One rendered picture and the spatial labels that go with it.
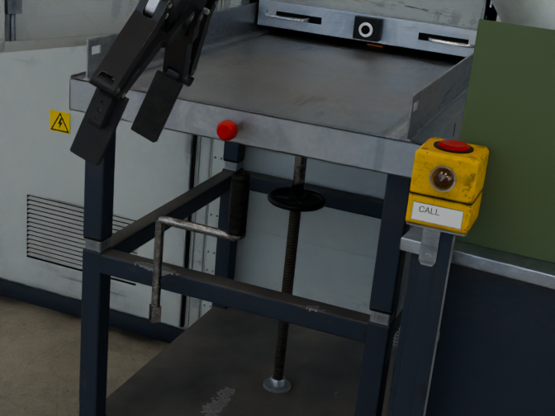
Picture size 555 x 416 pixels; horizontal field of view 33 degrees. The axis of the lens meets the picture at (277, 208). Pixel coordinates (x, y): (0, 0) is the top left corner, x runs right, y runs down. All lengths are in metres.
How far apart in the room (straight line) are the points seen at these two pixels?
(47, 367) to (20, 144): 0.60
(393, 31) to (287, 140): 0.72
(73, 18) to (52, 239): 0.82
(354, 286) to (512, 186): 1.04
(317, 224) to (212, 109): 0.79
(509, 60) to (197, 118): 0.53
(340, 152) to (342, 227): 0.80
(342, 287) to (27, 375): 0.79
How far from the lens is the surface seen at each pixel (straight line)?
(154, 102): 0.99
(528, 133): 1.27
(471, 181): 1.17
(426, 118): 1.53
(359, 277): 2.27
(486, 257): 1.29
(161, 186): 2.39
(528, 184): 1.28
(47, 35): 1.95
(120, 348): 2.52
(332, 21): 2.18
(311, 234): 2.27
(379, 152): 1.44
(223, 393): 2.01
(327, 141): 1.46
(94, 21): 2.01
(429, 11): 2.13
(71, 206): 2.55
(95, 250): 1.74
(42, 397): 2.32
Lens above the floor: 1.20
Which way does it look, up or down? 20 degrees down
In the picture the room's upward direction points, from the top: 6 degrees clockwise
